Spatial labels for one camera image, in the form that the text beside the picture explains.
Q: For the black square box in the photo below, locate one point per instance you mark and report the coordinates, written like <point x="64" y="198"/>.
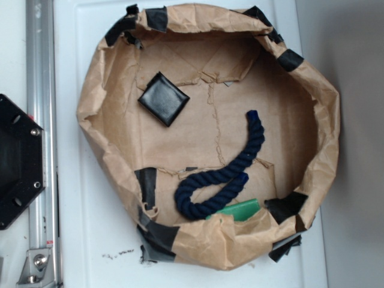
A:
<point x="163" y="99"/>

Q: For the brown paper bag bin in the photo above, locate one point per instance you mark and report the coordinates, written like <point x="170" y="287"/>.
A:
<point x="261" y="123"/>

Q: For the green flat block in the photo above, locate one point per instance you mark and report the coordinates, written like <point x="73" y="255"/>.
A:
<point x="241" y="211"/>

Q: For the white tray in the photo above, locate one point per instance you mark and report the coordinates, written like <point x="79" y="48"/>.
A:
<point x="100" y="244"/>

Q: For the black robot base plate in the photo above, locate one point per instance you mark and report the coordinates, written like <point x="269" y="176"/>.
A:
<point x="22" y="176"/>

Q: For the aluminium frame rail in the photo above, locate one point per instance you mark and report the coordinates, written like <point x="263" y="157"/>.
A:
<point x="43" y="264"/>

